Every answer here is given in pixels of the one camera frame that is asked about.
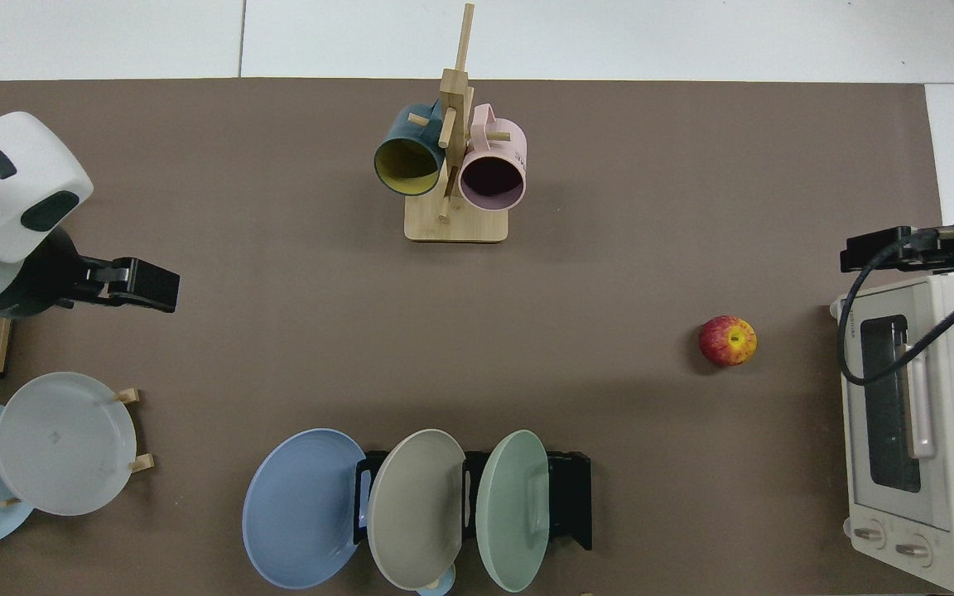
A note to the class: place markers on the red yellow apple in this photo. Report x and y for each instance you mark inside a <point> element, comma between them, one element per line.
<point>725,341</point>

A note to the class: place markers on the wooden plate stand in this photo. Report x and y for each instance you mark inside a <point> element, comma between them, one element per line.
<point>129,396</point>

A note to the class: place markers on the white plate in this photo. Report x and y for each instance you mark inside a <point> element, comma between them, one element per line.
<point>63,447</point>

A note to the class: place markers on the beige grey plate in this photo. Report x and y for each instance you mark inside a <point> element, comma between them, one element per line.
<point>415,513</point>

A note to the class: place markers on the black dish rack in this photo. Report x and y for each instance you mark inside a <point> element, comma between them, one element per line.
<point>568,497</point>

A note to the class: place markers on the pale green plate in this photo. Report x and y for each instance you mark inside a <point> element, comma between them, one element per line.
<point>510,513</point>

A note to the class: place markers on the brown table cloth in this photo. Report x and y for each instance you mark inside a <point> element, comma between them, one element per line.
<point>278,290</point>

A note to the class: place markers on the dark teal cup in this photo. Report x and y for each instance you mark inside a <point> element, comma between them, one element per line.
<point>398,132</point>

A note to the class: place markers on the wooden cup stand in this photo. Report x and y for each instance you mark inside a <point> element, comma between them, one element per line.
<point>460,225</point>

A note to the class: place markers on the pink cup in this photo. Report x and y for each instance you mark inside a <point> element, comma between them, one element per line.
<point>506,141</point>

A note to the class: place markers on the small blue round thing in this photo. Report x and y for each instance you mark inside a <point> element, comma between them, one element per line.
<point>437,589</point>

